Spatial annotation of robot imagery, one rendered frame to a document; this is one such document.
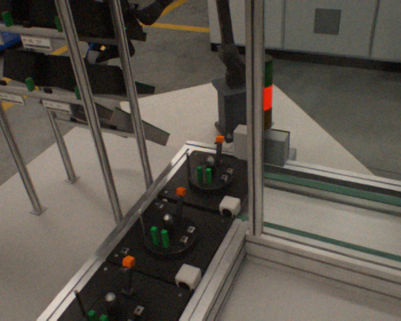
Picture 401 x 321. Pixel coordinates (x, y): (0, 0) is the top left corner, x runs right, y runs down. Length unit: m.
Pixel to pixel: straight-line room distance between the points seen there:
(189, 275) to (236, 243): 0.16
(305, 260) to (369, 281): 0.15
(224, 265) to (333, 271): 0.26
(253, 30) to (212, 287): 0.56
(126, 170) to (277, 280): 0.68
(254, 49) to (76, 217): 0.82
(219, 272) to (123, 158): 0.72
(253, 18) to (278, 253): 0.59
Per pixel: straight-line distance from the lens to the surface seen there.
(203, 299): 1.00
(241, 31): 4.51
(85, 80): 1.02
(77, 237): 1.35
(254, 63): 0.85
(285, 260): 1.14
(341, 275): 1.12
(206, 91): 2.00
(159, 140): 1.37
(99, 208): 1.42
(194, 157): 1.37
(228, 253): 1.07
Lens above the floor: 1.76
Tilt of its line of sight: 35 degrees down
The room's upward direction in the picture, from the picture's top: 6 degrees counter-clockwise
